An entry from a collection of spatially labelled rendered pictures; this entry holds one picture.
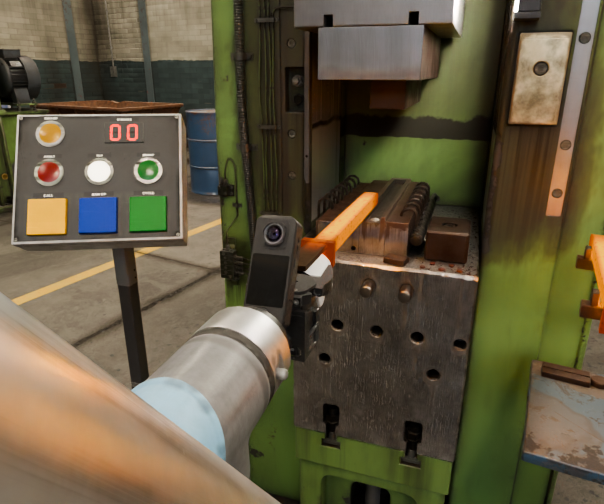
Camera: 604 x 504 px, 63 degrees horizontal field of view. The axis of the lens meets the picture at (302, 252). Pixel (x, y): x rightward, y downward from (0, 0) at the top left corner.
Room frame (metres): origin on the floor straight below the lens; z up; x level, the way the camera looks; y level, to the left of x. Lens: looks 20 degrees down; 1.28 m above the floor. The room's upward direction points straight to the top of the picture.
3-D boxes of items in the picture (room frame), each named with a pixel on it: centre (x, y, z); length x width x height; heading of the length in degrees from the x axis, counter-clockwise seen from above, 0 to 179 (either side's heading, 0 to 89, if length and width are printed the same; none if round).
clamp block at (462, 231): (1.01, -0.31, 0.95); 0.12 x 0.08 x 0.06; 161
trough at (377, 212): (1.20, -0.22, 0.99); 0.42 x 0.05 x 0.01; 161
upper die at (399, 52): (1.21, -0.19, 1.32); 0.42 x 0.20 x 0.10; 161
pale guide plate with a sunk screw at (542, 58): (1.03, -0.47, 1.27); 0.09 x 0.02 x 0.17; 71
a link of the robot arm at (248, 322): (0.40, 0.05, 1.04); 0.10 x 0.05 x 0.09; 71
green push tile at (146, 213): (1.00, 0.32, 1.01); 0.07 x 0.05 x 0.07; 96
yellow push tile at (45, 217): (0.97, 0.52, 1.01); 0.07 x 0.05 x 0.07; 96
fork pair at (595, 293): (0.73, -0.49, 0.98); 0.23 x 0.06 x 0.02; 154
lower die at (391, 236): (1.21, -0.19, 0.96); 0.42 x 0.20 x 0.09; 161
